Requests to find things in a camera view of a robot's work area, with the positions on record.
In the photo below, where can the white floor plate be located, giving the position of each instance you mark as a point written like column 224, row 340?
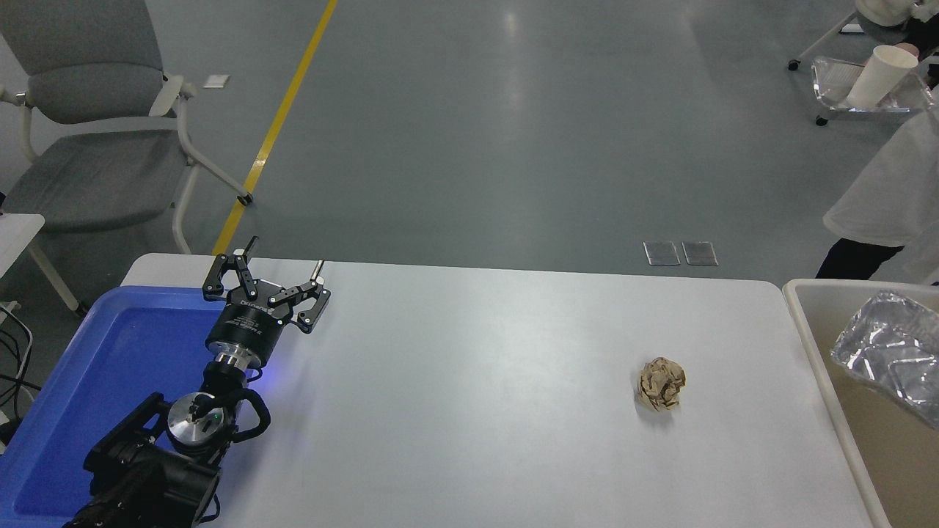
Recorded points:
column 215, row 81

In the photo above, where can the crumpled tan paper ball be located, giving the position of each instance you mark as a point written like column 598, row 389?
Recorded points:
column 662, row 383

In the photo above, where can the white paper cup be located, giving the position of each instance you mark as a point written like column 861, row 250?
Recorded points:
column 880, row 77

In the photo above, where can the large pale bin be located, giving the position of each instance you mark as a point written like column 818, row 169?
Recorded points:
column 880, row 455

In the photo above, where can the small white side table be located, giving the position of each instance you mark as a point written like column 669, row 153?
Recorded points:
column 18, row 231

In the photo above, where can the foil plate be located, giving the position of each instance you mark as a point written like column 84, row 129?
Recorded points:
column 895, row 352

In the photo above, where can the person's left hand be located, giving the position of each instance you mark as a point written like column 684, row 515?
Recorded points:
column 908, row 49

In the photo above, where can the person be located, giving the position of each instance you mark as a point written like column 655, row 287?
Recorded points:
column 891, row 191

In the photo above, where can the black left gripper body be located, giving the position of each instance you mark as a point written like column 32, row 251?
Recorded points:
column 246, row 330

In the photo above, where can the white chair on castors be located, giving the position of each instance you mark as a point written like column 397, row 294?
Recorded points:
column 825, row 40

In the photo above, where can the silver floor plate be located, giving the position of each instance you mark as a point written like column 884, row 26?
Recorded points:
column 662, row 254
column 699, row 254

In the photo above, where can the grey office chair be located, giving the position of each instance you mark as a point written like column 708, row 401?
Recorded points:
column 95, row 95

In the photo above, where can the shiny foil tray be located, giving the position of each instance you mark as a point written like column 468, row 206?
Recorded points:
column 832, row 81

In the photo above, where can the blue plastic tray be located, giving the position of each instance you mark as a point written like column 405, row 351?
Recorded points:
column 110, row 367

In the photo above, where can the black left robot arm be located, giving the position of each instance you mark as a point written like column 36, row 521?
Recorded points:
column 150, row 477

